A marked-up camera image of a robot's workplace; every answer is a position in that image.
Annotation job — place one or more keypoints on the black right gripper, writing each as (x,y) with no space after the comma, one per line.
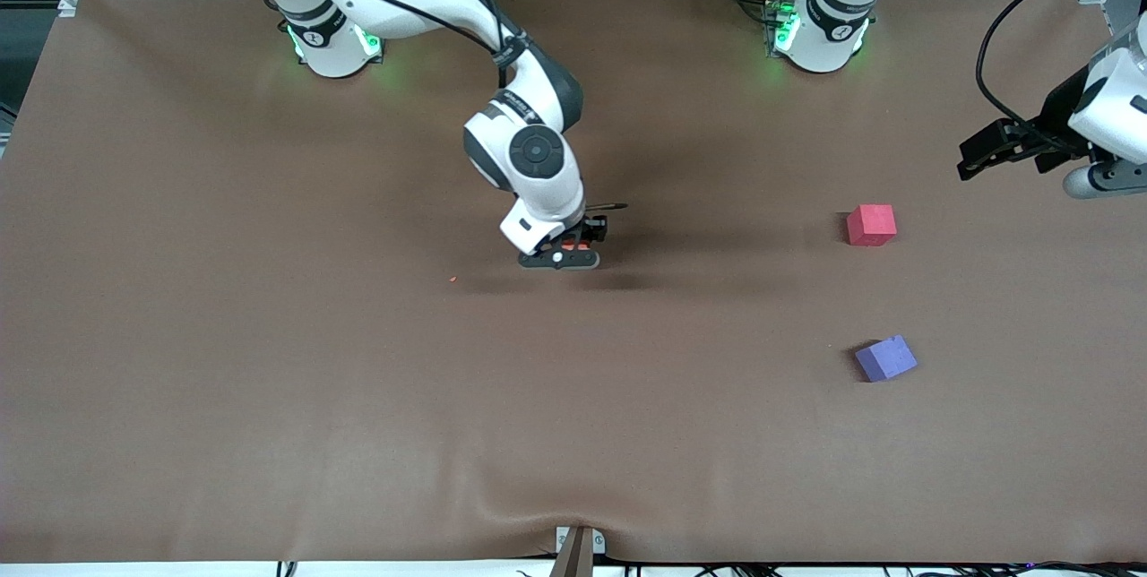
(592,228)

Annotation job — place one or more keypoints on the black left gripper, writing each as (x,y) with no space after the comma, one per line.
(1056,116)

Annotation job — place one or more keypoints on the orange foam block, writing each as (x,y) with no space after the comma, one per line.
(580,246)

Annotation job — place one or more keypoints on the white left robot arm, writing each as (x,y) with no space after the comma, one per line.
(829,30)

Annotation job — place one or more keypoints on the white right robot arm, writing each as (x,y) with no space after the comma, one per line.
(538,156)

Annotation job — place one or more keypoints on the red foam block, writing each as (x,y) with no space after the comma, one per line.
(871,226)

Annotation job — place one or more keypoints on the brown table mat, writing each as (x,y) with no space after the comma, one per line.
(573,425)

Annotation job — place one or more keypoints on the purple foam block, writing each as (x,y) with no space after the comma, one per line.
(887,358)

